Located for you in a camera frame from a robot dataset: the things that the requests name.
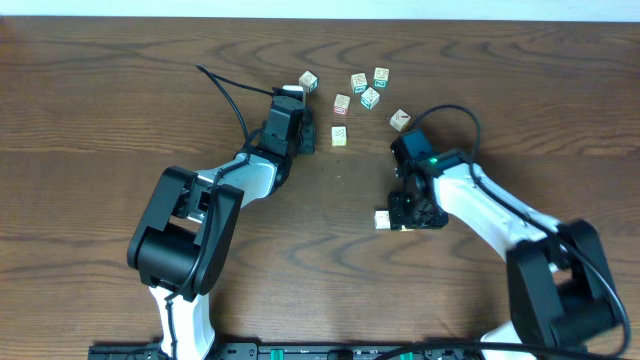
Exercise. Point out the wooden block teal letter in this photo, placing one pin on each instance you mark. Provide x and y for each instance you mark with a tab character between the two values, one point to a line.
359	83

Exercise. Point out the yellow-edged wooden block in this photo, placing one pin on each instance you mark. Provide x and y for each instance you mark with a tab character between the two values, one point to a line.
339	136

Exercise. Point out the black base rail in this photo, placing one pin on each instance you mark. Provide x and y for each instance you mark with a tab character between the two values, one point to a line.
254	351

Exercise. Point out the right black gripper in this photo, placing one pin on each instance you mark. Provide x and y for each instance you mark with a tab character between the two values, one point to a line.
398	217

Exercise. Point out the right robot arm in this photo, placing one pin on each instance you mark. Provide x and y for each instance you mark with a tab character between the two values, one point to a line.
561	291

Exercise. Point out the wooden block teal front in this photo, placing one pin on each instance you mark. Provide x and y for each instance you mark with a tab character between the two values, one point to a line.
370	98

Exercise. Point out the plain white wooden block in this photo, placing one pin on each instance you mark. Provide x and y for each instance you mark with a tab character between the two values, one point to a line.
382	220

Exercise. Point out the wooden block brown drawing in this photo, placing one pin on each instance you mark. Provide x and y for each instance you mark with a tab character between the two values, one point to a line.
399	120

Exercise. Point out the wooden block teal side far-left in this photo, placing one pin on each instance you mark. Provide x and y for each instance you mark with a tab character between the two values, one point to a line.
308	81

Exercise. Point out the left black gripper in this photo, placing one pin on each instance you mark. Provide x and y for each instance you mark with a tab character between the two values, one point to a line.
305	130

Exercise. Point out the wooden block red number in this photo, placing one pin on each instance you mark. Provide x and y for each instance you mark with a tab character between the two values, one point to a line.
341	104

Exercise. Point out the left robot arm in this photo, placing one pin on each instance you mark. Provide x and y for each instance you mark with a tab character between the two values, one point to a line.
182	240

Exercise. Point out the wooden block green number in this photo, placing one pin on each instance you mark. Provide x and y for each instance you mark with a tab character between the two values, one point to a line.
381	77

